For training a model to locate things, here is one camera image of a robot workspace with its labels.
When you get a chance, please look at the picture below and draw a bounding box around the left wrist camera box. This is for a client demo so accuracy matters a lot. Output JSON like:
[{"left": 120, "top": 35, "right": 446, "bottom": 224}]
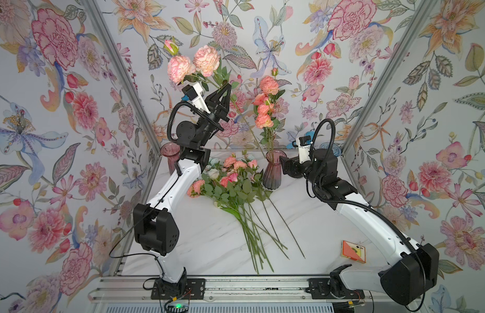
[{"left": 182, "top": 82, "right": 211, "bottom": 113}]

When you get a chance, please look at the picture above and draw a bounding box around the coral pink rose spray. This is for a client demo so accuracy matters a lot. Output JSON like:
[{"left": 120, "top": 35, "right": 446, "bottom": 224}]
[{"left": 255, "top": 100, "right": 279, "bottom": 151}]

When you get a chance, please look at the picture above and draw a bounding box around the pink ribbed glass vase centre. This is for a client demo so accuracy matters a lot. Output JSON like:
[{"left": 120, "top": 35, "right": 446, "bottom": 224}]
[{"left": 262, "top": 149, "right": 287, "bottom": 190}]

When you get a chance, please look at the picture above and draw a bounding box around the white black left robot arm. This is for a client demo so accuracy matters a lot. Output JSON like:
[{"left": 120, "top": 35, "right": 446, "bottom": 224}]
[{"left": 132, "top": 83, "right": 231, "bottom": 299}]

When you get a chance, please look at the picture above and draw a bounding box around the orange pink card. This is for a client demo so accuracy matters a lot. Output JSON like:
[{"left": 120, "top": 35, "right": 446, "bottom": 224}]
[{"left": 341, "top": 241, "right": 366, "bottom": 263}]

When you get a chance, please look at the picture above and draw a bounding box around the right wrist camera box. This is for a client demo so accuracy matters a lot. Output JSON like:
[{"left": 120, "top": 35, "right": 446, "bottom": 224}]
[{"left": 297, "top": 138, "right": 313, "bottom": 164}]

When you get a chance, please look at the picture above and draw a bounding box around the right corner aluminium post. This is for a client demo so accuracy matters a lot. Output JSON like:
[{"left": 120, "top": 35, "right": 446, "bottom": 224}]
[{"left": 342, "top": 0, "right": 434, "bottom": 155}]

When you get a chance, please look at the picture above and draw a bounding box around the corner aluminium post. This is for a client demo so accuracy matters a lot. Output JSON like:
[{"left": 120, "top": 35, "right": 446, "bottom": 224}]
[
  {"left": 82, "top": 0, "right": 160, "bottom": 154},
  {"left": 342, "top": 0, "right": 434, "bottom": 155}
]

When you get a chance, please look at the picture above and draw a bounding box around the blue microphone on black stand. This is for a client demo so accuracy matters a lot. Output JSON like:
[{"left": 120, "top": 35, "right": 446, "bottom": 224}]
[{"left": 285, "top": 131, "right": 315, "bottom": 149}]

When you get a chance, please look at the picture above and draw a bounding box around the blue purple glass vase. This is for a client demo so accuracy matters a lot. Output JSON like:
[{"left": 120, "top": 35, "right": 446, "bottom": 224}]
[{"left": 320, "top": 143, "right": 342, "bottom": 157}]

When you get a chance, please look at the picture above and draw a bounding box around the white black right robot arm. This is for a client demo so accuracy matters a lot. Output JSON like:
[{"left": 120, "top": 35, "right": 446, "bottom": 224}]
[{"left": 280, "top": 118, "right": 439, "bottom": 308}]

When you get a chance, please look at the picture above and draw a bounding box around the pink ribbed glass vase left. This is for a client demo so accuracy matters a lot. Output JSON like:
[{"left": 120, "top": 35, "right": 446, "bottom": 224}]
[{"left": 160, "top": 142, "right": 181, "bottom": 174}]

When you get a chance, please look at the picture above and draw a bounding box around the left corner aluminium post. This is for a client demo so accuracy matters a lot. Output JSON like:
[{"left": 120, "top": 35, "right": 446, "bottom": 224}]
[{"left": 82, "top": 0, "right": 160, "bottom": 154}]

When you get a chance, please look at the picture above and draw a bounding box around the pale pink peony stem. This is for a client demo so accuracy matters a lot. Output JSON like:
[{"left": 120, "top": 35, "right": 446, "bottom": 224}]
[{"left": 165, "top": 40, "right": 264, "bottom": 152}]

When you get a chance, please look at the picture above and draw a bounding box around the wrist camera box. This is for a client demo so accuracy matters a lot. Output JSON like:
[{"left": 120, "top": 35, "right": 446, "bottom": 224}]
[
  {"left": 182, "top": 82, "right": 211, "bottom": 113},
  {"left": 297, "top": 138, "right": 313, "bottom": 164}
]

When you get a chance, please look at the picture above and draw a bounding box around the single pink rose stem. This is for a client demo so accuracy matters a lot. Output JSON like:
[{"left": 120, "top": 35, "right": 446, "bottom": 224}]
[{"left": 254, "top": 90, "right": 285, "bottom": 151}]

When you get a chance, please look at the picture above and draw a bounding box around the coral pink carnation stem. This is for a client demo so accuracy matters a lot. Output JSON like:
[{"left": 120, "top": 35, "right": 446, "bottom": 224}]
[{"left": 259, "top": 69, "right": 287, "bottom": 118}]

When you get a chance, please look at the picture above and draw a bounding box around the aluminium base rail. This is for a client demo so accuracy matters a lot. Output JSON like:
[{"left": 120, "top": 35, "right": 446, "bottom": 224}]
[{"left": 89, "top": 274, "right": 423, "bottom": 313}]

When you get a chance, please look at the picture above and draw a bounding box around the pink ribbed glass vase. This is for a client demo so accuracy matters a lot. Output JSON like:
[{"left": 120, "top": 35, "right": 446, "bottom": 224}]
[
  {"left": 160, "top": 142, "right": 181, "bottom": 174},
  {"left": 262, "top": 149, "right": 287, "bottom": 190}
]

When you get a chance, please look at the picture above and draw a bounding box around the bunch of artificial flowers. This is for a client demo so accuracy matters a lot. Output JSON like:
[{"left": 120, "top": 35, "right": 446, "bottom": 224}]
[{"left": 186, "top": 151, "right": 306, "bottom": 274}]

